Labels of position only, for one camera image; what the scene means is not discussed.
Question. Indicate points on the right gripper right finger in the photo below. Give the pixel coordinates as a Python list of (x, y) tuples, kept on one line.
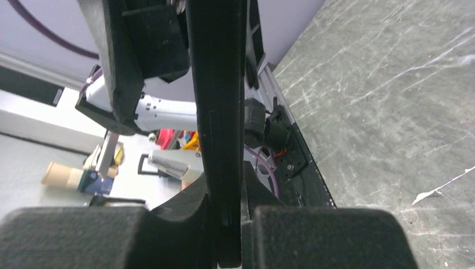
[(274, 235)]

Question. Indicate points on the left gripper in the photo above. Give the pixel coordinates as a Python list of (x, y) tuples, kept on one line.
[(138, 40)]

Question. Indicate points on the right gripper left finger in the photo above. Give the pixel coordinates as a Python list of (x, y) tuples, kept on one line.
[(174, 235)]

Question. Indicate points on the black phone case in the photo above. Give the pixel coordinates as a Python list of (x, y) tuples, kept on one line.
[(220, 122)]

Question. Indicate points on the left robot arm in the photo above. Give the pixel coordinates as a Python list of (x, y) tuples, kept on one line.
[(163, 111)]

